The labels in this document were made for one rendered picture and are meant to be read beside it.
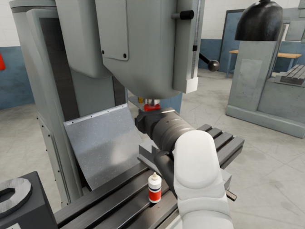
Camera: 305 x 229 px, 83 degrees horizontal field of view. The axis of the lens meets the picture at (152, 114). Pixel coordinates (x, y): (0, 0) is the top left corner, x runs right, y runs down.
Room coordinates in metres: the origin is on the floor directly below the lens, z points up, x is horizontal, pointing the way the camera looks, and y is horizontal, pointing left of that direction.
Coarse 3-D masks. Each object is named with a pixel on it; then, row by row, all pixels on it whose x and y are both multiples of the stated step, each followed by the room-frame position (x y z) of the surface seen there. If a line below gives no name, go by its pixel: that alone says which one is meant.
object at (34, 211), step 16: (32, 176) 0.30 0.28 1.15; (0, 192) 0.25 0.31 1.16; (16, 192) 0.25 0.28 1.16; (32, 192) 0.26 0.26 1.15; (0, 208) 0.21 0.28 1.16; (16, 208) 0.22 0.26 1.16; (32, 208) 0.22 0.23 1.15; (48, 208) 0.24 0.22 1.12; (0, 224) 0.19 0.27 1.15; (16, 224) 0.20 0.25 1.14; (32, 224) 0.21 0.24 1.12; (48, 224) 0.22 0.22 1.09
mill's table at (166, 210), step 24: (216, 144) 0.69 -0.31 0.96; (240, 144) 0.70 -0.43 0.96; (144, 168) 0.53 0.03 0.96; (96, 192) 0.41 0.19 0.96; (120, 192) 0.41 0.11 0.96; (144, 192) 0.41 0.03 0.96; (168, 192) 0.43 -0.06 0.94; (72, 216) 0.33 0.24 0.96; (96, 216) 0.33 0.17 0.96; (120, 216) 0.33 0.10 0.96; (144, 216) 0.33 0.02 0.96; (168, 216) 0.35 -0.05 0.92
